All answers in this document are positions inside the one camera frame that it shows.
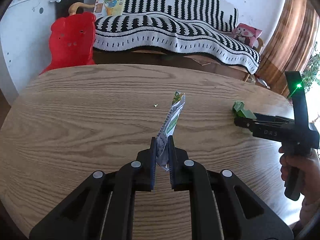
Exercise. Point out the brown curtain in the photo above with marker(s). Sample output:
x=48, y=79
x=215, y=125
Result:
x=291, y=44

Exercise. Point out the black side cabinet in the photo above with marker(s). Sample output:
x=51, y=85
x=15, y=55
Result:
x=61, y=8

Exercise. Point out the white cabinet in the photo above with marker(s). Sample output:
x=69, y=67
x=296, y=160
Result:
x=25, y=32

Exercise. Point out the person's right hand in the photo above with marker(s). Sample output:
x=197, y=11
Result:
x=310, y=166

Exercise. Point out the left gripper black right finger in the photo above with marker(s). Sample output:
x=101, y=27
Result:
x=191, y=176

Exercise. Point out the pink cartoon pillow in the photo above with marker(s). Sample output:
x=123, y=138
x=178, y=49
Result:
x=246, y=34

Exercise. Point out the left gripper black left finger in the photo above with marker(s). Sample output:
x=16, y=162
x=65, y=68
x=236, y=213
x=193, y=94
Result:
x=138, y=175

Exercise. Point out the green potted plant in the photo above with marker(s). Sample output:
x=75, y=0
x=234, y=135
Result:
x=310, y=74

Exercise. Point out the colourful picture book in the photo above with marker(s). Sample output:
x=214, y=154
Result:
x=105, y=8

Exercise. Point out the white green torn wrapper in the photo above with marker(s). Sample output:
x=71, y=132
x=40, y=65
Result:
x=167, y=129

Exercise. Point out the black white striped sofa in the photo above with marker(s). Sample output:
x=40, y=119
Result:
x=187, y=27

